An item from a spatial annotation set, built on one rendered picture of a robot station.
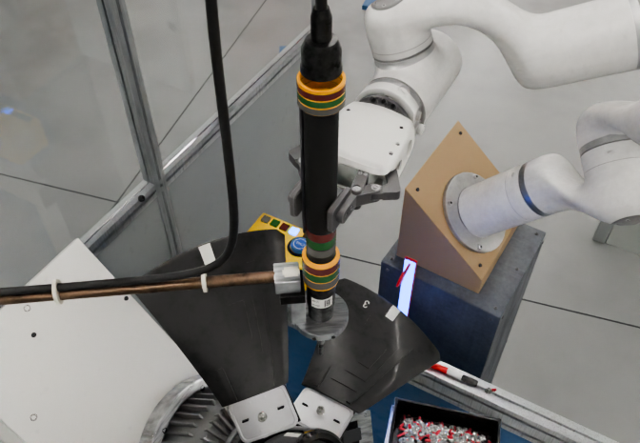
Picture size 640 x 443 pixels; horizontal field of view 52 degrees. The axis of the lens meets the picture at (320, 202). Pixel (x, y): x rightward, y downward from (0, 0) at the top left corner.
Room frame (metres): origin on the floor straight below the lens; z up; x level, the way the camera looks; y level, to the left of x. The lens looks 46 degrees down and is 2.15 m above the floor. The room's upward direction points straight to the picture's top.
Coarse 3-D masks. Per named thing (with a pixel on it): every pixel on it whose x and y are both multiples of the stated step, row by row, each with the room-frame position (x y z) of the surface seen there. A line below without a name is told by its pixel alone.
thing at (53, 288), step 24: (216, 0) 0.47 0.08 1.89; (216, 24) 0.47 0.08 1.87; (216, 48) 0.47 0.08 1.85; (216, 72) 0.47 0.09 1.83; (216, 96) 0.47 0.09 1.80; (216, 264) 0.47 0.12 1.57; (0, 288) 0.45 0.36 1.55; (24, 288) 0.45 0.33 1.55; (48, 288) 0.45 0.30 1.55; (72, 288) 0.45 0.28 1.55; (96, 288) 0.45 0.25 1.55
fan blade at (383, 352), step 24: (336, 288) 0.72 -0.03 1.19; (360, 288) 0.73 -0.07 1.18; (360, 312) 0.68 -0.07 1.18; (384, 312) 0.68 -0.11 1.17; (336, 336) 0.62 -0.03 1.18; (360, 336) 0.63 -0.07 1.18; (384, 336) 0.63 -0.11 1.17; (408, 336) 0.65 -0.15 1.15; (312, 360) 0.58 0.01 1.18; (336, 360) 0.58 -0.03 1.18; (360, 360) 0.58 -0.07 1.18; (384, 360) 0.59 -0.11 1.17; (408, 360) 0.60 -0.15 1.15; (432, 360) 0.61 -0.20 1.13; (312, 384) 0.53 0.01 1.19; (336, 384) 0.53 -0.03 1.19; (360, 384) 0.54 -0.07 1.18; (384, 384) 0.54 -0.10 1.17; (360, 408) 0.49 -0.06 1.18
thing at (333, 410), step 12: (300, 396) 0.51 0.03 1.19; (312, 396) 0.51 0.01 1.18; (324, 396) 0.51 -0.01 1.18; (300, 408) 0.49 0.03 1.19; (312, 408) 0.49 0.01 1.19; (324, 408) 0.49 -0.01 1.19; (336, 408) 0.49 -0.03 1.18; (348, 408) 0.49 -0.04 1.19; (312, 420) 0.47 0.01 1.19; (324, 420) 0.47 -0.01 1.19; (348, 420) 0.47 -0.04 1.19; (336, 432) 0.45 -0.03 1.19
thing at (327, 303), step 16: (320, 16) 0.48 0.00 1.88; (320, 32) 0.48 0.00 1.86; (304, 48) 0.48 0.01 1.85; (320, 48) 0.47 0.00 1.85; (336, 48) 0.48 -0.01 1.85; (304, 64) 0.47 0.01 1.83; (320, 64) 0.47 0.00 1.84; (336, 64) 0.47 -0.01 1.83; (320, 80) 0.47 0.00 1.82; (320, 304) 0.47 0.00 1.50; (320, 320) 0.47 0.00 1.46
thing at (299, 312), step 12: (276, 264) 0.49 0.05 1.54; (288, 264) 0.49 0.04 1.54; (276, 276) 0.47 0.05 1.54; (288, 276) 0.47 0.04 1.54; (300, 276) 0.49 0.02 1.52; (276, 288) 0.46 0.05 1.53; (288, 288) 0.47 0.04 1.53; (300, 288) 0.47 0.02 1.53; (288, 300) 0.46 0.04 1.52; (300, 300) 0.46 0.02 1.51; (336, 300) 0.50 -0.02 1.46; (300, 312) 0.47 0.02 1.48; (336, 312) 0.48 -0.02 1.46; (348, 312) 0.48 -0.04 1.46; (300, 324) 0.47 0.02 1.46; (312, 324) 0.47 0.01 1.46; (324, 324) 0.47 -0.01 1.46; (336, 324) 0.47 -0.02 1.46; (312, 336) 0.45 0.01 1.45; (324, 336) 0.45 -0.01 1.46
